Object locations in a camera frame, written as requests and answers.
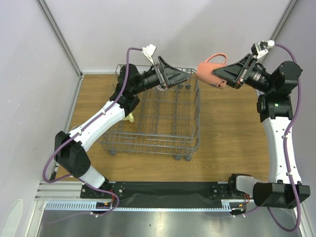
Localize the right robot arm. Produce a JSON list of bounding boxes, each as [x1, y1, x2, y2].
[[212, 54, 311, 209]]

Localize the beige steel-lined tumbler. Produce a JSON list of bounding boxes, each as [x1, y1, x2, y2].
[[69, 125, 80, 132]]

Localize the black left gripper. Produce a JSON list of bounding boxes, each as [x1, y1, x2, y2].
[[131, 57, 190, 95]]

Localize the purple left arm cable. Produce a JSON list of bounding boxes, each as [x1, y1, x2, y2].
[[42, 46, 144, 183]]

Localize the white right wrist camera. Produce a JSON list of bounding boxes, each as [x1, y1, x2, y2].
[[251, 40, 275, 61]]

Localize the grey wire dish rack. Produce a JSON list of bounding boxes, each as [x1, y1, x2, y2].
[[99, 68, 200, 161]]

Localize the pink patterned mug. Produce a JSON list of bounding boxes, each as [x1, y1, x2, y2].
[[196, 53, 227, 89]]

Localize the pale yellow mug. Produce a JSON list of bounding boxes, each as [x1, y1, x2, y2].
[[123, 113, 134, 122]]

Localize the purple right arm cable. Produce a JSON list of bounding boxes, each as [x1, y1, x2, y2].
[[268, 43, 304, 232]]

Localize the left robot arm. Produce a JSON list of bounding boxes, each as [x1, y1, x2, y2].
[[53, 57, 190, 198]]

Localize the aluminium rail with cable duct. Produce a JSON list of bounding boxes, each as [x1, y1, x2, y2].
[[34, 181, 304, 213]]

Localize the clear glass cup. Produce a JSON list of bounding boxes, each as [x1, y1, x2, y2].
[[154, 86, 171, 96]]

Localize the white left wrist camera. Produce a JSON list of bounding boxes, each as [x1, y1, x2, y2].
[[142, 44, 157, 65]]

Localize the white plastic object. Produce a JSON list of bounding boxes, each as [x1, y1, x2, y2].
[[0, 198, 24, 237]]

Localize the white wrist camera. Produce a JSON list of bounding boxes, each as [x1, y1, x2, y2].
[[251, 40, 275, 61], [142, 44, 157, 65]]

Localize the black mounting base plate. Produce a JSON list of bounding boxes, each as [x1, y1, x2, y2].
[[80, 181, 257, 208]]

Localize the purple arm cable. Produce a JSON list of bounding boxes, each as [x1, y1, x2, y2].
[[42, 46, 144, 183], [268, 43, 304, 232]]

